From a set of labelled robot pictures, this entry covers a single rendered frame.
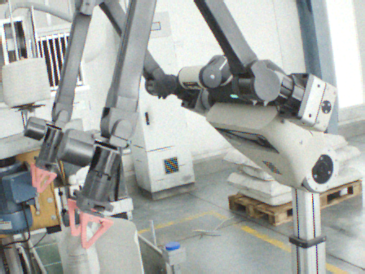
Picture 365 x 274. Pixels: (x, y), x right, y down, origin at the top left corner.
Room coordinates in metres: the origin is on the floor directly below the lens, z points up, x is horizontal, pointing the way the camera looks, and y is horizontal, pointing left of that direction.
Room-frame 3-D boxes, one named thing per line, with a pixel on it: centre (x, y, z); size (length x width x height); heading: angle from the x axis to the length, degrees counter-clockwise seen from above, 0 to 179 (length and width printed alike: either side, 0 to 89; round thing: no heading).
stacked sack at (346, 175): (4.65, -1.86, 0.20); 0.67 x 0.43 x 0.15; 109
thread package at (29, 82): (1.79, 0.37, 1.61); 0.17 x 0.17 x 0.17
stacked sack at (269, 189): (4.45, -1.29, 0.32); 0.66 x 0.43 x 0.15; 111
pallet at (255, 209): (4.74, -1.50, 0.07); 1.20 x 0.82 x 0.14; 111
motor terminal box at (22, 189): (1.66, 0.43, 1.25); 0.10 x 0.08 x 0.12; 134
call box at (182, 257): (1.96, -0.06, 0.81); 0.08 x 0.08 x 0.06; 19
